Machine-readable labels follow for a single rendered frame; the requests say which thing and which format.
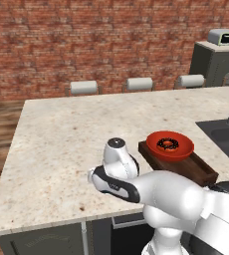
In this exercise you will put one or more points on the dark grey sink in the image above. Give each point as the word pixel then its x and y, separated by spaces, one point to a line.
pixel 226 136

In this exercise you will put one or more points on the chocolate sprinkled donut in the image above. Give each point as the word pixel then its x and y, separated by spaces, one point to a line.
pixel 168 144

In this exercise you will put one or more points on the grey cupboard door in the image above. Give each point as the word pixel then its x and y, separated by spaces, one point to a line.
pixel 43 240

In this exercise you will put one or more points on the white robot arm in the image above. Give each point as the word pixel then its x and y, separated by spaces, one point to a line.
pixel 173 199

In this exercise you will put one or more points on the dark wooden tray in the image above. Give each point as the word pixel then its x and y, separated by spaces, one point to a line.
pixel 189 167

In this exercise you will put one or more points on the red bowl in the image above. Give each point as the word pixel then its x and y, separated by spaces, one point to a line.
pixel 156 151

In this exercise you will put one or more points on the black dishwasher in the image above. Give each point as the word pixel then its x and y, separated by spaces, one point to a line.
pixel 129 240

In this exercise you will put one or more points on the white toaster oven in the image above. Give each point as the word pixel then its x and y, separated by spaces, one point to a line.
pixel 224 36

